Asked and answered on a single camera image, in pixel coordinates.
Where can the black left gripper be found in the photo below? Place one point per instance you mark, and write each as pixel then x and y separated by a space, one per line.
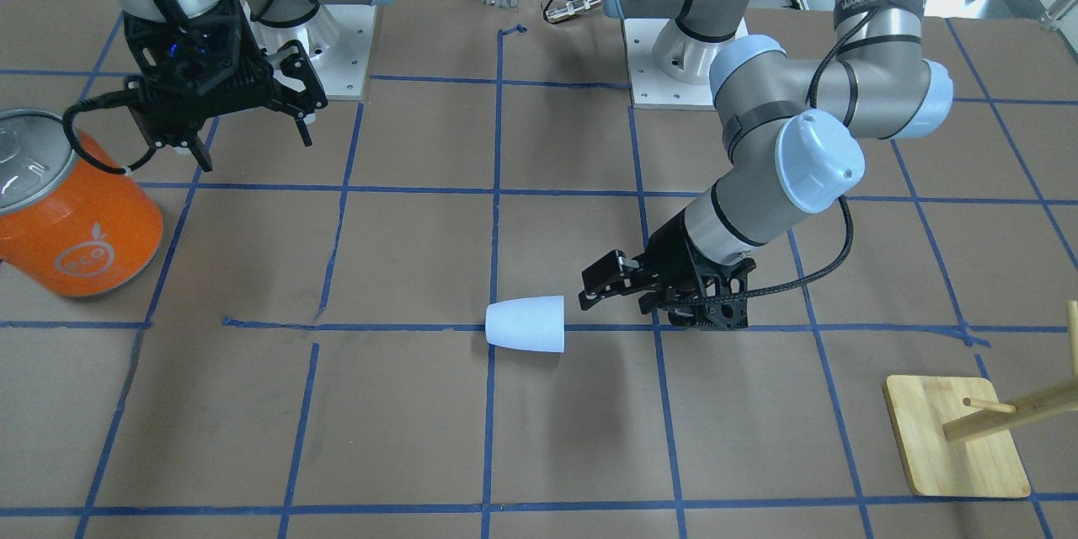
pixel 671 250

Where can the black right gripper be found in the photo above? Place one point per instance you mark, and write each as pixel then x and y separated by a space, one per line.
pixel 292 73

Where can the light blue plastic cup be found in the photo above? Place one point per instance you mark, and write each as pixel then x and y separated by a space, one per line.
pixel 531 324

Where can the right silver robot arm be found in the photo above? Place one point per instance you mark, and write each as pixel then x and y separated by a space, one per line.
pixel 275 13

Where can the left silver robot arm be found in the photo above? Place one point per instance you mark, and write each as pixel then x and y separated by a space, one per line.
pixel 791 130

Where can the wooden cup rack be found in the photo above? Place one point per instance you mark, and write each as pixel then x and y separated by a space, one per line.
pixel 953 433

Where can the orange tin can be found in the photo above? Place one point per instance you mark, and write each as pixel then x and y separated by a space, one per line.
pixel 75 230

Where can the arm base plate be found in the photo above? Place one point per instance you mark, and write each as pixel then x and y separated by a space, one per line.
pixel 668 70
pixel 339 42

